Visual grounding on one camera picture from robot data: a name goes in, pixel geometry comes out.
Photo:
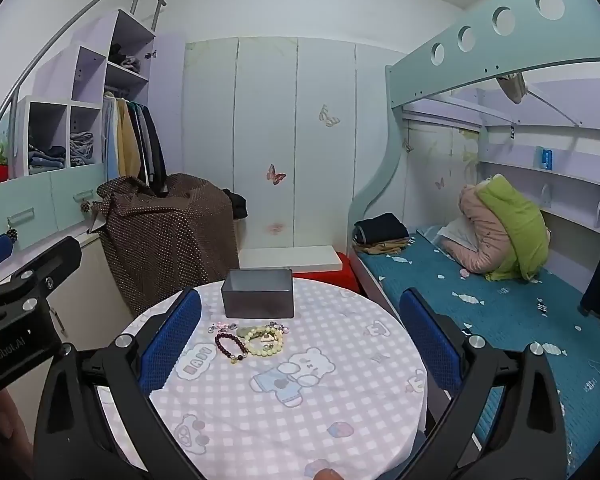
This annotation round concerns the green padded jacket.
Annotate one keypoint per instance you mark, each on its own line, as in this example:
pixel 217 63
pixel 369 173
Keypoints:
pixel 515 230

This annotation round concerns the grey hanging pouch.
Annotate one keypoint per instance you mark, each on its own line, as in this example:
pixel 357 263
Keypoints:
pixel 512 87

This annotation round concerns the white flat board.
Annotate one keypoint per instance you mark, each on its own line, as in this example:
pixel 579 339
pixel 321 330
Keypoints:
pixel 290 257

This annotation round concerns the folded blue jeans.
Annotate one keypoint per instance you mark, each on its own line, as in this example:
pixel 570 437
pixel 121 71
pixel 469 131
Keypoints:
pixel 47 157

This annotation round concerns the white pillow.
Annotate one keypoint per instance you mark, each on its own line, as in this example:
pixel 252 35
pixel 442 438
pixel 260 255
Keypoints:
pixel 455 232

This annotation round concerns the folded tan clothes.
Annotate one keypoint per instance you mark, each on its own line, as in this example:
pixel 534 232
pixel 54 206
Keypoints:
pixel 385 248

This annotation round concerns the dark clothes pile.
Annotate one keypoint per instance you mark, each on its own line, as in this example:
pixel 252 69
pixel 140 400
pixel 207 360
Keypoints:
pixel 125 60

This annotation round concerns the grey yellow butterfly sticker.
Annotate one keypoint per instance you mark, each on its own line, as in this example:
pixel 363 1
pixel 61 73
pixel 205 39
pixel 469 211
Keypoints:
pixel 328 116

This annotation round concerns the person's left hand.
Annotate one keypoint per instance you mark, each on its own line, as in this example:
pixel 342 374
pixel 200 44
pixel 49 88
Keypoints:
pixel 2 430

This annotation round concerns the folded grey clothes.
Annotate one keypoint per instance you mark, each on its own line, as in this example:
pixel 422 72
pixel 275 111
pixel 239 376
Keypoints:
pixel 82 147

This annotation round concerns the light green bunk bed frame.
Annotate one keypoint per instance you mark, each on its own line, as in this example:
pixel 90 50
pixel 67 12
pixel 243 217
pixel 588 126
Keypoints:
pixel 480 45

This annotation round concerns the light blue hanging shirt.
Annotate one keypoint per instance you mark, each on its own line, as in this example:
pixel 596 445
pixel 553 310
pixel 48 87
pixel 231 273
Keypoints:
pixel 110 140

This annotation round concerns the pinecone ornament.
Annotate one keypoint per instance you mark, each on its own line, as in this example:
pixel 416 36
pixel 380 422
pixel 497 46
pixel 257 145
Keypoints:
pixel 12 234
pixel 85 207

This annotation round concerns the white wardrobe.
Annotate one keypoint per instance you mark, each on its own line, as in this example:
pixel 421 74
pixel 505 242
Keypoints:
pixel 265 110

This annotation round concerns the small blue box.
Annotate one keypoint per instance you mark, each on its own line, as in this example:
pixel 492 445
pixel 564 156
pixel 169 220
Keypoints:
pixel 546 157

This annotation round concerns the cream low cabinet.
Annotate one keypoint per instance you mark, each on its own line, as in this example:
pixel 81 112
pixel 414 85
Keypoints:
pixel 90 290

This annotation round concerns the small brown butterfly sticker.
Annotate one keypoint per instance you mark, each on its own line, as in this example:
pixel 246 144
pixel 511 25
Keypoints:
pixel 407 146

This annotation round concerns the red stool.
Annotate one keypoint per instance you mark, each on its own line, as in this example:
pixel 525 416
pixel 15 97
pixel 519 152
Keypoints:
pixel 349 272

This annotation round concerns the purple stair shelf unit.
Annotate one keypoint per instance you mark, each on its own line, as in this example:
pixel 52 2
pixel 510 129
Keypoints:
pixel 55 80

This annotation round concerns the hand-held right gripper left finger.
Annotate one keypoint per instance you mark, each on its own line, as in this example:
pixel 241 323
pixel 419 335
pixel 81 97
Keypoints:
pixel 176 340

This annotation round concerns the pale green jade pendant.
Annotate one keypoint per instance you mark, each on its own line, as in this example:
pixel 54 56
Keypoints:
pixel 245 332

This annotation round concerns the grey metal handrail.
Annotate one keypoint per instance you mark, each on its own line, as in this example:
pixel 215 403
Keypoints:
pixel 55 35

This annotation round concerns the folded black clothes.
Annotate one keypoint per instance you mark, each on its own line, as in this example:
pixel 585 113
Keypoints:
pixel 380 227

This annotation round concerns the black garment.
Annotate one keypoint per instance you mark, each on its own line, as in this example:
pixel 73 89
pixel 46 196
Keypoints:
pixel 237 204

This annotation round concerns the purple wall shelf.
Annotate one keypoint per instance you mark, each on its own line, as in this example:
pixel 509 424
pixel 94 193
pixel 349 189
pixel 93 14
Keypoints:
pixel 570 180

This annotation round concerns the grey metal tin box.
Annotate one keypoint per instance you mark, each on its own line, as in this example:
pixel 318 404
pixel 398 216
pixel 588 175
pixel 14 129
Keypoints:
pixel 257 300

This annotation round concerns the light green drawer cabinet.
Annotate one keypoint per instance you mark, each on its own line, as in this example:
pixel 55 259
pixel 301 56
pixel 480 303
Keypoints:
pixel 35 200

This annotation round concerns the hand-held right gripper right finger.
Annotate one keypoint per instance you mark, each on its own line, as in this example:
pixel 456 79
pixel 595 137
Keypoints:
pixel 430 345

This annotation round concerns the black hanging coat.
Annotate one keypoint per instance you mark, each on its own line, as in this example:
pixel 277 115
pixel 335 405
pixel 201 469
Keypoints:
pixel 152 155

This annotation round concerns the pink checkered bear tablecloth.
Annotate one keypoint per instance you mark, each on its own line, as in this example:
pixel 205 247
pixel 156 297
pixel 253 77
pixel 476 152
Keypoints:
pixel 290 410

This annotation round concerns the small pink butterfly sticker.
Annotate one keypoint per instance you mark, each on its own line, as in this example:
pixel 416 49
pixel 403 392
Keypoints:
pixel 440 182

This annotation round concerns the yellow hanging coat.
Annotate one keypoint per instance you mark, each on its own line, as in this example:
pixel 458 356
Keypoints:
pixel 130 145

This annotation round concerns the brown polka dot cloth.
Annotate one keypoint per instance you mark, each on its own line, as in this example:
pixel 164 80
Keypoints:
pixel 170 240

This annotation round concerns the teal printed bed sheet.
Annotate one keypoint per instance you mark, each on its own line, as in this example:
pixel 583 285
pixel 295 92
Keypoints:
pixel 505 310

